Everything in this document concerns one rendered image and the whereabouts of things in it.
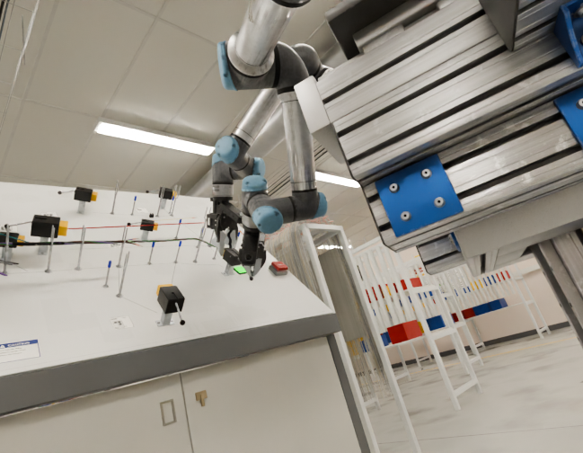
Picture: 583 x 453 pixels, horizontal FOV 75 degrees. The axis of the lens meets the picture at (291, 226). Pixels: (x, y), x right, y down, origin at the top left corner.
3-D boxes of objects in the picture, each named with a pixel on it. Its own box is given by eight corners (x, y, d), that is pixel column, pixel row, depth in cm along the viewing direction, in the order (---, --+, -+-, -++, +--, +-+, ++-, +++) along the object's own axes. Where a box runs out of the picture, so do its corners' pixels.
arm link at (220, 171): (228, 152, 132) (207, 153, 134) (229, 183, 132) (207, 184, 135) (239, 155, 139) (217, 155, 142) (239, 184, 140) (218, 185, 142)
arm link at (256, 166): (252, 171, 125) (223, 172, 128) (265, 182, 135) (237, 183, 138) (255, 148, 126) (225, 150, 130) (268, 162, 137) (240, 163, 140)
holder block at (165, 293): (169, 347, 95) (177, 315, 92) (152, 316, 104) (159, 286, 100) (186, 343, 98) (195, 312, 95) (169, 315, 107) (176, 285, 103)
